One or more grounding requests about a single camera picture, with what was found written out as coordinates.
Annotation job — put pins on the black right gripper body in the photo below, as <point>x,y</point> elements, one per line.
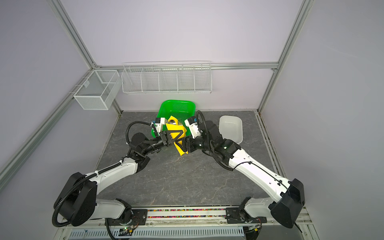
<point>194,145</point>

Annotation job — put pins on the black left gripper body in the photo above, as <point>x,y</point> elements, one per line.
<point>161,142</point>

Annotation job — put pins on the yellow paper napkin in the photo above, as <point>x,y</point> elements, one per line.
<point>178,126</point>

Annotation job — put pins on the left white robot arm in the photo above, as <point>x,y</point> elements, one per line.
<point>78,201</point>

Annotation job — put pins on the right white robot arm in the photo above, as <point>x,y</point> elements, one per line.
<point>288,196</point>

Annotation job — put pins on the green plastic basket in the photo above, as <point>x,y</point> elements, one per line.
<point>181,110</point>

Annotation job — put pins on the white plastic tray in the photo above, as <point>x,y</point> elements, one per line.
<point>231,127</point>

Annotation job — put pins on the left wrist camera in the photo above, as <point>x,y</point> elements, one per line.
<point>158,124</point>

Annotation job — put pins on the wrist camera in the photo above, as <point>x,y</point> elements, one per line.
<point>158,124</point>
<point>192,125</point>

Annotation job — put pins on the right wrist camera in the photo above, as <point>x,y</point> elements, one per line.
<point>192,125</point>

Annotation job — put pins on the white wire wall rack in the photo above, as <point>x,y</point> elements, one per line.
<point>167,77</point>

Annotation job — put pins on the white mesh wall box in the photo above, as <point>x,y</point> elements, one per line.
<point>99,90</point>

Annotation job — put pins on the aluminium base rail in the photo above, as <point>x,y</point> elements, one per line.
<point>192,222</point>

